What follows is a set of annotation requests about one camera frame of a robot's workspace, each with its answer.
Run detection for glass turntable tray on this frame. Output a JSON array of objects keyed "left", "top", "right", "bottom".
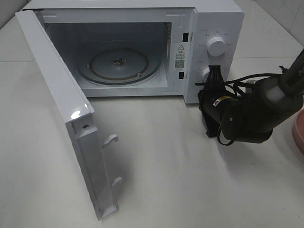
[{"left": 77, "top": 47, "right": 162, "bottom": 86}]

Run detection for lower white timer knob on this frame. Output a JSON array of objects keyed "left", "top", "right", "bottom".
[{"left": 201, "top": 67, "right": 210, "bottom": 84}]

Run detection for white warning label sticker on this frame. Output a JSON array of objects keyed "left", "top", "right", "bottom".
[{"left": 173, "top": 42, "right": 189, "bottom": 70}]

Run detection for white microwave door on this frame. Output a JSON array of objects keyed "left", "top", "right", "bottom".
[{"left": 16, "top": 10, "right": 123, "bottom": 220}]

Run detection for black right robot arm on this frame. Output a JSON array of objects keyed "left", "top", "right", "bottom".
[{"left": 198, "top": 52, "right": 304, "bottom": 146}]

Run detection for pink plate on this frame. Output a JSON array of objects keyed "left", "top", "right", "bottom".
[{"left": 292, "top": 109, "right": 304, "bottom": 154}]

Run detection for white microwave oven body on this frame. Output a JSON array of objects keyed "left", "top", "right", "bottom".
[{"left": 21, "top": 0, "right": 244, "bottom": 104}]

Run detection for upper white power knob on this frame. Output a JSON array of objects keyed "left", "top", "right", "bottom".
[{"left": 206, "top": 35, "right": 226, "bottom": 57}]

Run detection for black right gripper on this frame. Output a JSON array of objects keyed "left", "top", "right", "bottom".
[{"left": 197, "top": 64, "right": 247, "bottom": 138}]

